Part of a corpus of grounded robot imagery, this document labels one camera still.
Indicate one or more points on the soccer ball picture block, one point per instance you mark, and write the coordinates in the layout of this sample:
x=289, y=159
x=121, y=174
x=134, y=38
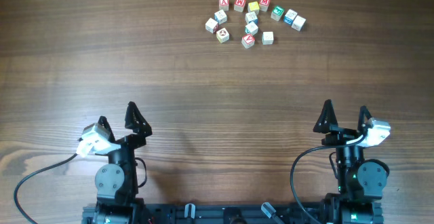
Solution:
x=222, y=35

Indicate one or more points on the plain white block far right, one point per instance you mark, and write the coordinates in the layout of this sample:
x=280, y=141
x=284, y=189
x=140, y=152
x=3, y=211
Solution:
x=298, y=23

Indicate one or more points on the red A block far left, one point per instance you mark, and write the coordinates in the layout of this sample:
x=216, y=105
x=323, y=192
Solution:
x=223, y=5

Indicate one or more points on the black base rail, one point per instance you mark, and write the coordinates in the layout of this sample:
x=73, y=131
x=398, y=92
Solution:
x=264, y=213

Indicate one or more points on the white block teal side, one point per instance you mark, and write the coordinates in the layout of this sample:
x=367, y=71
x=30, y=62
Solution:
x=251, y=28

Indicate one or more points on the white block red side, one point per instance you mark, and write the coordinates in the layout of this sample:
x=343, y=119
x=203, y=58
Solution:
x=211, y=25

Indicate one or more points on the green top block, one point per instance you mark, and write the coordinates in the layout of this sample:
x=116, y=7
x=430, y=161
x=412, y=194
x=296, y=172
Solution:
x=277, y=13

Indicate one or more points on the yellow top block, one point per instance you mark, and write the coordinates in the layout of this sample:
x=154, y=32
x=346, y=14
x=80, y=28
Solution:
x=254, y=7

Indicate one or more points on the plain white block front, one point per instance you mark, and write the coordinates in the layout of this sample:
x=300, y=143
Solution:
x=267, y=38

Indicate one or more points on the white block blue side centre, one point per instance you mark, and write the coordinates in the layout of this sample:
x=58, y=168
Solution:
x=251, y=17

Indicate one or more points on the blue side block right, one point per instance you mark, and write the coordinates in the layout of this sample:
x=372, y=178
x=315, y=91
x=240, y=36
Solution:
x=290, y=16

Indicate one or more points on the blue side block left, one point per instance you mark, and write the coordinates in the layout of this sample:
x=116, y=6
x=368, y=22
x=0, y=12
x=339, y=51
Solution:
x=220, y=16

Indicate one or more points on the plain white block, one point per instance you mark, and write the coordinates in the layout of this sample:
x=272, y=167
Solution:
x=298, y=23
x=267, y=38

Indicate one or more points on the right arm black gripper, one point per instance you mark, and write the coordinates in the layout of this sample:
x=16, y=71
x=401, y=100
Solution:
x=339, y=134

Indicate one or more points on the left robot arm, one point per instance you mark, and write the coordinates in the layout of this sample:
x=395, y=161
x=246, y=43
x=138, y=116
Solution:
x=117, y=182

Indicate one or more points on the red m block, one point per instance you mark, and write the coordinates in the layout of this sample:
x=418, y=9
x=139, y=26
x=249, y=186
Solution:
x=239, y=5
x=264, y=5

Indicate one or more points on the red a block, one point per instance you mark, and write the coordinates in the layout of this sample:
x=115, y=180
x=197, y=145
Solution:
x=223, y=5
x=248, y=41

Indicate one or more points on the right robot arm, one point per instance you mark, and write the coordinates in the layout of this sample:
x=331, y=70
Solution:
x=360, y=181

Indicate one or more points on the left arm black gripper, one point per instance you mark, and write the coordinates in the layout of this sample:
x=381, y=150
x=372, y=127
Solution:
x=140, y=130

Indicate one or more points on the red A block front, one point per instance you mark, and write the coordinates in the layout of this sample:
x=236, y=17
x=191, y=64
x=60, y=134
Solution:
x=248, y=41

